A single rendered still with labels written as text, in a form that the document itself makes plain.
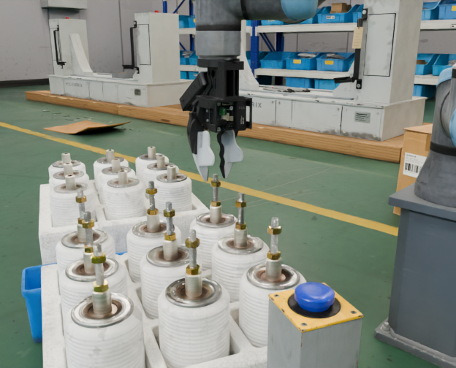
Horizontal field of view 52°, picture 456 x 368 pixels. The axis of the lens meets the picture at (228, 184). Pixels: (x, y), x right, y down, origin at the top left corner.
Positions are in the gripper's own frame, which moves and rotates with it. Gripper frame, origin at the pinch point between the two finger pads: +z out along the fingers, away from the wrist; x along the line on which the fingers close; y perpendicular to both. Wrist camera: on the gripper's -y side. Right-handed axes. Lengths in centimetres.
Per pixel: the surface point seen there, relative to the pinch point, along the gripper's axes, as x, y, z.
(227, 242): -3.4, 10.7, 9.2
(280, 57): 366, -464, -4
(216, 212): -0.4, 1.7, 7.4
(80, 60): 79, -408, -6
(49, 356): -33.4, 15.8, 16.5
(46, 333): -32.7, 10.3, 16.5
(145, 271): -18.2, 11.6, 10.3
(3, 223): -30, -89, 34
